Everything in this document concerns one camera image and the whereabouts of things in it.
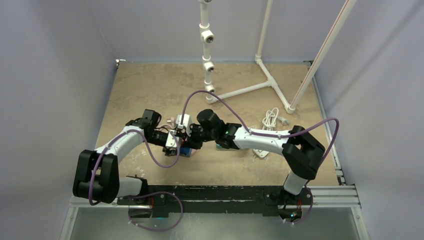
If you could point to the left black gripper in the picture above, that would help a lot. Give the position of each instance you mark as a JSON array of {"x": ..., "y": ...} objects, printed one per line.
[{"x": 169, "y": 152}]

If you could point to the white square wall adapter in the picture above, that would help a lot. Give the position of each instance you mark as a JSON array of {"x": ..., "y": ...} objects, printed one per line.
[{"x": 260, "y": 153}]

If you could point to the white PVC pipe frame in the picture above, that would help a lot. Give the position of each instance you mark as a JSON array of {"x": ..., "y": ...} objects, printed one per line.
[{"x": 268, "y": 31}]

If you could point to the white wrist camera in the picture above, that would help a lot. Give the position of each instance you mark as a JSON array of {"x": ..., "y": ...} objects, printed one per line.
[
  {"x": 183, "y": 123},
  {"x": 172, "y": 141}
]

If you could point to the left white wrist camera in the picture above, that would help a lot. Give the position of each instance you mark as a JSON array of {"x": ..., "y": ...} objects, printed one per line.
[{"x": 172, "y": 141}]

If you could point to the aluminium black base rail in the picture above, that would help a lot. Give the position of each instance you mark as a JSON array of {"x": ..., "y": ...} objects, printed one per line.
[{"x": 269, "y": 201}]

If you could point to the blue cube socket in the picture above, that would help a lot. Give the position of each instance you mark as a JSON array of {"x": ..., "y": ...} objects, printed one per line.
[{"x": 185, "y": 152}]

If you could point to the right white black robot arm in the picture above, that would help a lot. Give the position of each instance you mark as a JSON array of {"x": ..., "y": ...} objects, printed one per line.
[{"x": 302, "y": 152}]

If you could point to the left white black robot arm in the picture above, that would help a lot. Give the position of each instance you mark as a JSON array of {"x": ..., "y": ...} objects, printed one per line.
[{"x": 97, "y": 177}]

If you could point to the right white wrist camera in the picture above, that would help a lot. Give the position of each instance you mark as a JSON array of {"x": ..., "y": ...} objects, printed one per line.
[{"x": 183, "y": 123}]

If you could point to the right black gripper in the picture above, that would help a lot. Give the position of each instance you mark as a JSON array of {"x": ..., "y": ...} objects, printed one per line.
[{"x": 194, "y": 139}]

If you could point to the teal power strip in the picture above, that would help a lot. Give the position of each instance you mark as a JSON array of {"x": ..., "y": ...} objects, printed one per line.
[{"x": 218, "y": 146}]

